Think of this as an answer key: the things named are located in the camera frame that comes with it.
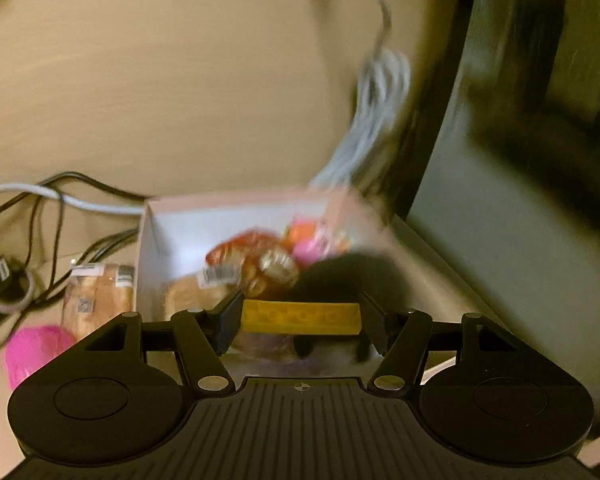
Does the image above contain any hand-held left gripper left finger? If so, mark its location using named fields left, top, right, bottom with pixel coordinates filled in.
left=84, top=290, right=245, bottom=394

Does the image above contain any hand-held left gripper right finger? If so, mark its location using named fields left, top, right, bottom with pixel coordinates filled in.
left=361, top=291, right=519, bottom=395

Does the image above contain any bread snack packet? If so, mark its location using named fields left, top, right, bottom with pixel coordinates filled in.
left=61, top=261, right=136, bottom=342
left=164, top=264, right=242, bottom=322

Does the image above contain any black plush toy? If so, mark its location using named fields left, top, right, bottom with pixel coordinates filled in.
left=291, top=252, right=407, bottom=362

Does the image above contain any yellow toy brick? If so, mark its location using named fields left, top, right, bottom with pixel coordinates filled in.
left=240, top=299, right=364, bottom=336

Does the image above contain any pink orange snack packet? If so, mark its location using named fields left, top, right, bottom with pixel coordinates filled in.
left=281, top=215, right=352, bottom=267

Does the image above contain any white cardboard box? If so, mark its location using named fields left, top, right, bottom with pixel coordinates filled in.
left=136, top=186, right=456, bottom=378

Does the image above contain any pink mesh basket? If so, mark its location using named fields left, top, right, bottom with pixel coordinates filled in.
left=4, top=323, right=77, bottom=392

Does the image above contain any black power adapter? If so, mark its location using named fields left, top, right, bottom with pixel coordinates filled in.
left=0, top=256, right=32, bottom=313

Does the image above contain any black glass computer case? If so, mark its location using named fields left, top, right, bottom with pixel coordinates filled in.
left=394, top=0, right=600, bottom=466

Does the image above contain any white looped cable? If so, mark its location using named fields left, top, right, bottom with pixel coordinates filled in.
left=0, top=183, right=149, bottom=217

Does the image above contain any white cable bundle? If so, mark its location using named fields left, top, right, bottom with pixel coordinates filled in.
left=306, top=0, right=414, bottom=194

